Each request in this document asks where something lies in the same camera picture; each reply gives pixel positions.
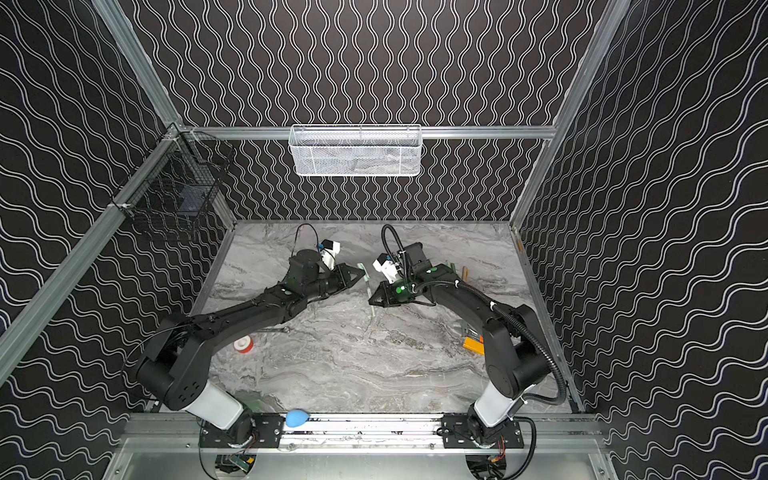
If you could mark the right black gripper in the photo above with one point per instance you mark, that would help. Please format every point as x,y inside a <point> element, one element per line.
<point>393,293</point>

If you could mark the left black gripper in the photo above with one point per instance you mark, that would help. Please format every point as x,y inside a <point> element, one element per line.
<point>338,279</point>

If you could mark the green pen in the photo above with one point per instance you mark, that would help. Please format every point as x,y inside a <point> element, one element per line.
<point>369,294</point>

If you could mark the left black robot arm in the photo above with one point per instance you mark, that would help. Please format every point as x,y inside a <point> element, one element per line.
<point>175,363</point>

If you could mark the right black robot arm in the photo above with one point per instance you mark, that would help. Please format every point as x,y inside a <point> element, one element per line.
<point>518,361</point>

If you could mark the metal wrench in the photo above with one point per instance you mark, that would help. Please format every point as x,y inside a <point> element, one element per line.
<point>276,330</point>

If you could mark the orange yellow box cutter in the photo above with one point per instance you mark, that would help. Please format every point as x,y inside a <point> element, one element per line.
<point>474,344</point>

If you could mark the red white tape roll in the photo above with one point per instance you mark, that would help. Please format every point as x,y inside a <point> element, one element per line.
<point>243,344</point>

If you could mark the blue egg-shaped object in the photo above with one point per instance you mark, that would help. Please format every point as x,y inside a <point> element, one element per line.
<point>296,418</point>

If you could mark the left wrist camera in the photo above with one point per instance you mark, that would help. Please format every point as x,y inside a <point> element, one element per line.
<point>328,250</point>

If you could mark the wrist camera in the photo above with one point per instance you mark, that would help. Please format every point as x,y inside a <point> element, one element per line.
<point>328,250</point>
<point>390,267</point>

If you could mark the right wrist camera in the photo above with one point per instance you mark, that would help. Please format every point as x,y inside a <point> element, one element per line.
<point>390,267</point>

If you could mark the white wire mesh basket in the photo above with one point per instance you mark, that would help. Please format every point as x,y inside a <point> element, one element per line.
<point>356,150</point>

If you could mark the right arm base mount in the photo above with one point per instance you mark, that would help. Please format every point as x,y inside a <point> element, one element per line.
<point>480,433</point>

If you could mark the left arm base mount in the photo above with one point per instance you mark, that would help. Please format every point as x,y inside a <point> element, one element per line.
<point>260,430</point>

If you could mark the black wire mesh basket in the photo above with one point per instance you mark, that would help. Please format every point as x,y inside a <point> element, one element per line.
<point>176,201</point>

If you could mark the aluminium front rail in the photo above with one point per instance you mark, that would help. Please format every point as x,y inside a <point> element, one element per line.
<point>398,433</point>

